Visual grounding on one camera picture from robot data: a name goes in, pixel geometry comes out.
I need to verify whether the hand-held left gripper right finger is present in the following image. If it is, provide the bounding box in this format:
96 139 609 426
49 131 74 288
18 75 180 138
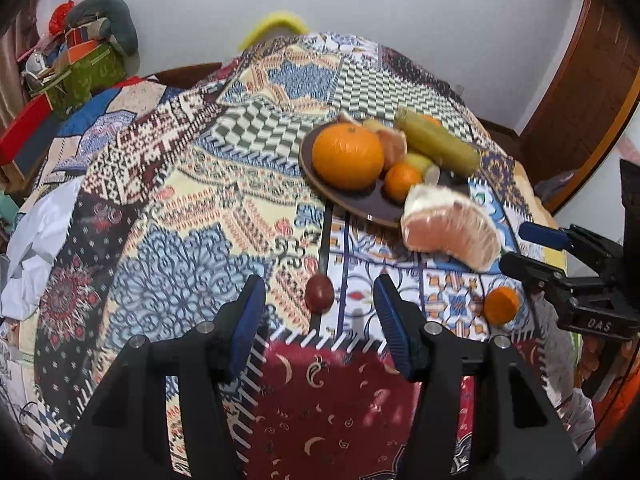
372 274 583 480

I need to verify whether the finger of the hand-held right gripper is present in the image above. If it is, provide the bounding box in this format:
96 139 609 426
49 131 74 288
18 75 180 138
500 252 568 293
519 222 623 273

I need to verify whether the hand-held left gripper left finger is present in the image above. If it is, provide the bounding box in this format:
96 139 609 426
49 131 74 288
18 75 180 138
52 275 268 480

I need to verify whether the small mandarin orange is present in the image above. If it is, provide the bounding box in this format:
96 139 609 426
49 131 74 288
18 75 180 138
483 286 521 325
383 162 424 202

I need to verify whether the peeled pomelo segment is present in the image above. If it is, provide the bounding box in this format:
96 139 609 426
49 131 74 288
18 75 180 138
400 183 502 273
337 114 408 171

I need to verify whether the dark purple plate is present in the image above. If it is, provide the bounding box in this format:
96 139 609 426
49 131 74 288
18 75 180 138
298 119 473 228

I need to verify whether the yellow sugarcane piece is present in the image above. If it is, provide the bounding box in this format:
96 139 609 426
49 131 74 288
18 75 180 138
393 106 482 178
402 152 441 184

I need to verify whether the dark red jujube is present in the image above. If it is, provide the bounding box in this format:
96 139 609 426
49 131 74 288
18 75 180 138
305 274 334 313

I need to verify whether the patchwork patterned tablecloth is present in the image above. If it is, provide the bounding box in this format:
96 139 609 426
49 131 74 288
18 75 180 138
20 32 571 480

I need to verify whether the orange cloth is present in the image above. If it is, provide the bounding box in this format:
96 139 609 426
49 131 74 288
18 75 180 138
575 335 640 461

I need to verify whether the brown wooden door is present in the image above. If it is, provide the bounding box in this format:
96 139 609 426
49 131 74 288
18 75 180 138
517 0 640 211

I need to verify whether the white crumpled cloth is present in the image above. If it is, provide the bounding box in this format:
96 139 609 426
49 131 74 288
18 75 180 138
0 185 81 321

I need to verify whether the blue patchwork quilt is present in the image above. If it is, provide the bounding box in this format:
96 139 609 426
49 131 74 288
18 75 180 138
40 77 186 181

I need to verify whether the teal cloth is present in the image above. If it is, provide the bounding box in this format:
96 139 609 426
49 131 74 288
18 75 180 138
0 195 26 221

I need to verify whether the green storage bag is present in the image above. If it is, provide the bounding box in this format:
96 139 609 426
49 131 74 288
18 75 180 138
30 42 128 116

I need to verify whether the red box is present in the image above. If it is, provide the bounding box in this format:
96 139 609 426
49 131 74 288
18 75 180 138
0 94 56 161

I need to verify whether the yellow curved foam object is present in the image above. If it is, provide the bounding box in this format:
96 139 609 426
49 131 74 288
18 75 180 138
237 10 311 51

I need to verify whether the orange cardboard box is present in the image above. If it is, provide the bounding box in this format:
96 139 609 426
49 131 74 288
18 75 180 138
65 40 108 63

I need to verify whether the grey curved pillow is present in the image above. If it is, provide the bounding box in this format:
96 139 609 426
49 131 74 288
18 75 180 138
65 0 140 56

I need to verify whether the red plastic bag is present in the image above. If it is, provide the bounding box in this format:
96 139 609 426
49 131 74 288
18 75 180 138
50 2 76 33

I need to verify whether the wooden bed frame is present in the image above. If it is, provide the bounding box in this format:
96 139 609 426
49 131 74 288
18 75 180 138
155 62 223 88

